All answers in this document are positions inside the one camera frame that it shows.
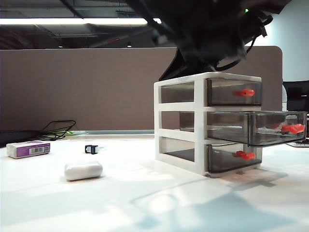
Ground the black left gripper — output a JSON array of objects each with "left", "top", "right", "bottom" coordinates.
[{"left": 164, "top": 0, "right": 273, "bottom": 71}]

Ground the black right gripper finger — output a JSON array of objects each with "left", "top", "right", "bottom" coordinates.
[{"left": 158, "top": 47, "right": 194, "bottom": 80}]

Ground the white plastic drawer cabinet frame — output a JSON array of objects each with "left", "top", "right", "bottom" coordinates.
[{"left": 153, "top": 72, "right": 263, "bottom": 177}]

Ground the smoky grey drawer orange handle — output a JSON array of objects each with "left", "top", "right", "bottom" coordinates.
[
  {"left": 160, "top": 144, "right": 263, "bottom": 174},
  {"left": 180, "top": 110, "right": 309, "bottom": 147},
  {"left": 160, "top": 77, "right": 263, "bottom": 106}
]

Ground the white earphone case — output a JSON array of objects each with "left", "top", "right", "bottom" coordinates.
[{"left": 64, "top": 160, "right": 104, "bottom": 182}]

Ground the brown desk partition panel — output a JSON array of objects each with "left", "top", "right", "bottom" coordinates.
[{"left": 0, "top": 45, "right": 283, "bottom": 132}]

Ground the black monitor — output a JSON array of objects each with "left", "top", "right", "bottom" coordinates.
[{"left": 282, "top": 81, "right": 309, "bottom": 112}]

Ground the small black plastic clip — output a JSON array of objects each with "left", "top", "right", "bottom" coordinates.
[{"left": 84, "top": 144, "right": 107, "bottom": 155}]

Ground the long ceiling light strip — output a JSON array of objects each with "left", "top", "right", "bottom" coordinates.
[{"left": 0, "top": 17, "right": 162, "bottom": 26}]

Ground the white flat tray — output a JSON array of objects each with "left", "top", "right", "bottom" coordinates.
[{"left": 286, "top": 141, "right": 309, "bottom": 148}]

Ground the purple and white small box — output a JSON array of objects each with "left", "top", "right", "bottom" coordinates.
[{"left": 6, "top": 140, "right": 51, "bottom": 160}]

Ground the black desk cable bundle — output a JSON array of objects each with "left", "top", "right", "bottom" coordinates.
[{"left": 40, "top": 120, "right": 77, "bottom": 141}]

